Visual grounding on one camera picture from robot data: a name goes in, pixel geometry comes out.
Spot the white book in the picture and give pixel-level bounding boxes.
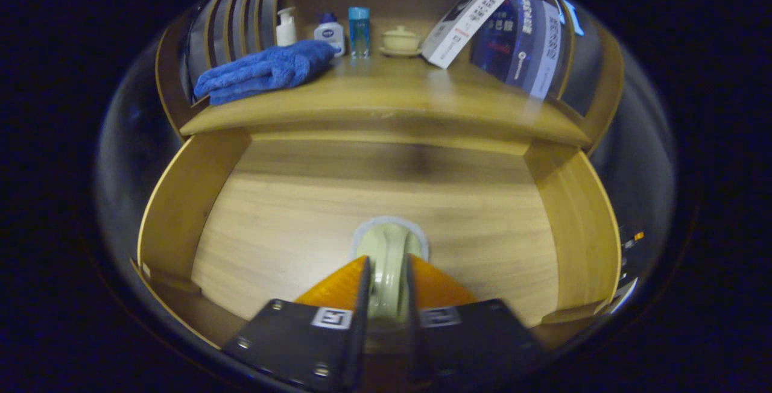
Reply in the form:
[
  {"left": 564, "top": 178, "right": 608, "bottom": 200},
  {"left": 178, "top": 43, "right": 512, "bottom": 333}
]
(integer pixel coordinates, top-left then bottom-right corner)
[{"left": 420, "top": 0, "right": 508, "bottom": 70}]

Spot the white pump bottle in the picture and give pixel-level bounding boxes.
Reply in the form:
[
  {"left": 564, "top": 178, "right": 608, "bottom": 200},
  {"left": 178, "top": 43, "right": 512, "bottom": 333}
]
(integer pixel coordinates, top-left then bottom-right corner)
[{"left": 276, "top": 7, "right": 298, "bottom": 48}]

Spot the wooden countertop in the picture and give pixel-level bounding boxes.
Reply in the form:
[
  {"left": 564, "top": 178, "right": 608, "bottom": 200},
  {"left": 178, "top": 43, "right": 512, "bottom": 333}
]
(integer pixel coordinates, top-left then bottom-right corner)
[{"left": 180, "top": 52, "right": 592, "bottom": 148}]

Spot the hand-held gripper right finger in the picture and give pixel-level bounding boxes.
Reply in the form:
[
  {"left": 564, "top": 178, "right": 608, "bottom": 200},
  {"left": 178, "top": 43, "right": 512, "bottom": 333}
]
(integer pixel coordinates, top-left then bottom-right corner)
[{"left": 404, "top": 254, "right": 546, "bottom": 391}]

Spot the blue folded towel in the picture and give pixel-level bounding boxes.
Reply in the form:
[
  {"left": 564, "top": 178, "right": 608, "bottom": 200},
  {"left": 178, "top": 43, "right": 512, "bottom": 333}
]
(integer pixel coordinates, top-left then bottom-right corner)
[{"left": 193, "top": 40, "right": 338, "bottom": 106}]

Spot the white bottle with blue cap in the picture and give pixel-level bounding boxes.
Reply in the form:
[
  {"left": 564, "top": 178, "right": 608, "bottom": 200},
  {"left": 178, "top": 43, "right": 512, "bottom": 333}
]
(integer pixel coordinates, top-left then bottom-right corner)
[{"left": 313, "top": 13, "right": 346, "bottom": 57}]

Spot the pale grey-blue book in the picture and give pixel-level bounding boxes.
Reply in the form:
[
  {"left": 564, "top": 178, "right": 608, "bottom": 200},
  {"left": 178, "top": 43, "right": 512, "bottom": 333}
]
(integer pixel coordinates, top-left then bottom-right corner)
[{"left": 530, "top": 0, "right": 563, "bottom": 101}]

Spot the clear blue bottle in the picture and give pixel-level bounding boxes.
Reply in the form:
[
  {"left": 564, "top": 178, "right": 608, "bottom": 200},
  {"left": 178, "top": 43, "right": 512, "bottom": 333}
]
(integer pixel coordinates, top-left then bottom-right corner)
[{"left": 348, "top": 7, "right": 371, "bottom": 59}]

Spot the wooden drawer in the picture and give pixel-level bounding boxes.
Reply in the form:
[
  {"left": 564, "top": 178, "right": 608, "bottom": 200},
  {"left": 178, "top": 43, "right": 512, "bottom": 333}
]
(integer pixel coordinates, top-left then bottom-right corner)
[{"left": 130, "top": 128, "right": 623, "bottom": 357}]

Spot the beige lidded teacup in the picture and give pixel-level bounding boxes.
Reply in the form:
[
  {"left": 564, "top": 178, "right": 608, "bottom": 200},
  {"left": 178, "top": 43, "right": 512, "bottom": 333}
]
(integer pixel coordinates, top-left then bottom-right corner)
[{"left": 379, "top": 25, "right": 423, "bottom": 58}]

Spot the green scrub brush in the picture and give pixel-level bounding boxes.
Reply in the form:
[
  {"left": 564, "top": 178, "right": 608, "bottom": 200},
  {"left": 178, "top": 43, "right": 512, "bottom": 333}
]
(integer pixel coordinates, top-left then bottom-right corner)
[{"left": 351, "top": 216, "right": 430, "bottom": 321}]

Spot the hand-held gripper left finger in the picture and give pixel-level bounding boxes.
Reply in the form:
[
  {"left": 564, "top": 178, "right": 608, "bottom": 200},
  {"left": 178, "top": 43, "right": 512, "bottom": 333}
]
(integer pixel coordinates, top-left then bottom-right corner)
[{"left": 222, "top": 254, "right": 372, "bottom": 393}]

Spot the black equipment with orange part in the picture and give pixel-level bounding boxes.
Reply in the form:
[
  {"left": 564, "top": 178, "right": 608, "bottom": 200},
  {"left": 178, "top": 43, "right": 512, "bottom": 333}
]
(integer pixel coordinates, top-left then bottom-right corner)
[{"left": 615, "top": 230, "right": 646, "bottom": 285}]

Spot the dark blue book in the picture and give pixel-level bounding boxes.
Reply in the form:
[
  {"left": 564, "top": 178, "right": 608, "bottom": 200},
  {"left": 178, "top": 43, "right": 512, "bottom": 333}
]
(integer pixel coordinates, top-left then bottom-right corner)
[{"left": 469, "top": 0, "right": 537, "bottom": 87}]

